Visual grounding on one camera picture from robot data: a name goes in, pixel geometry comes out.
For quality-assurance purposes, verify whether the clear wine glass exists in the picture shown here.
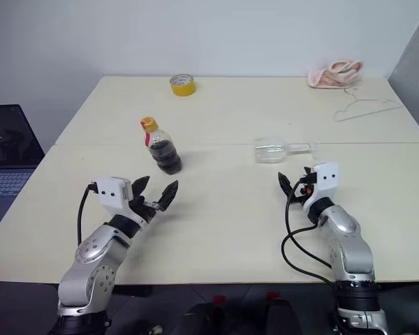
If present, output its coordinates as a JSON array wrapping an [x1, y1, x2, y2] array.
[[253, 135, 324, 164]]

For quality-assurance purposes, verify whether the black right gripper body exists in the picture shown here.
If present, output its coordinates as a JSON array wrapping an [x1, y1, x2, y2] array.
[[287, 167, 318, 211]]

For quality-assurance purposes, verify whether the white wire hanger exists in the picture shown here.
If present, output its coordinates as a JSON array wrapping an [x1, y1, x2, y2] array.
[[333, 87, 404, 124]]

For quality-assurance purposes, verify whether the yellow tape roll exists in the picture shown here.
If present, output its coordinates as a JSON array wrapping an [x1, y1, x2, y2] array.
[[169, 73, 197, 97]]

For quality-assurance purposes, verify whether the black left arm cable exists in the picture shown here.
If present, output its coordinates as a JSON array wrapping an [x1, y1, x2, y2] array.
[[77, 181, 99, 245]]

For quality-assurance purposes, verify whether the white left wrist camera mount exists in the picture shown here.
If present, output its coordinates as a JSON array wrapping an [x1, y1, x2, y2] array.
[[92, 177, 151, 224]]

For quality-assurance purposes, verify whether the dark soda plastic bottle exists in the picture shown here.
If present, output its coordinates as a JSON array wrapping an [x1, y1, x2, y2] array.
[[140, 117, 183, 175]]

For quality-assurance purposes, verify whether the pink cloth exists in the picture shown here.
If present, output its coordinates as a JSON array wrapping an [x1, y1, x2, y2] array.
[[307, 59, 365, 90]]

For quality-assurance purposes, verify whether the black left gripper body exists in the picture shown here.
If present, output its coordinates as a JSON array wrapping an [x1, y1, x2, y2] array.
[[128, 196, 162, 225]]

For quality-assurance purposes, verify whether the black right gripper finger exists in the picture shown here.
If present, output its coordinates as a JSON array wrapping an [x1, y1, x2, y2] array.
[[277, 171, 295, 198]]

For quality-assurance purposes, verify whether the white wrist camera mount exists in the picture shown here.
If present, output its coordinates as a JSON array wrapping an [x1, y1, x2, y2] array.
[[302, 161, 339, 210], [92, 177, 151, 224]]

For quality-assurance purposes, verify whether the dark rounded shape red top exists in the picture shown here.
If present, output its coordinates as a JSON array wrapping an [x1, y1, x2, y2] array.
[[265, 291, 295, 335], [181, 295, 228, 335]]

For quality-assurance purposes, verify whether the dark laptop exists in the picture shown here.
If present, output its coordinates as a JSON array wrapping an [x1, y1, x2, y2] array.
[[0, 103, 45, 230]]

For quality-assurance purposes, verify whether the yellow bottle cap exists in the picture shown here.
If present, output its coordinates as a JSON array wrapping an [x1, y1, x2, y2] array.
[[140, 117, 159, 133]]

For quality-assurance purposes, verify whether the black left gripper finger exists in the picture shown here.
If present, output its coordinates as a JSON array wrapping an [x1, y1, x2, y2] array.
[[131, 175, 152, 203], [156, 179, 180, 212]]

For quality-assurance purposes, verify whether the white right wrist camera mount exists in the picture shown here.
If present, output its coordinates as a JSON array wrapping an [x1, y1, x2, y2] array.
[[302, 161, 339, 210]]

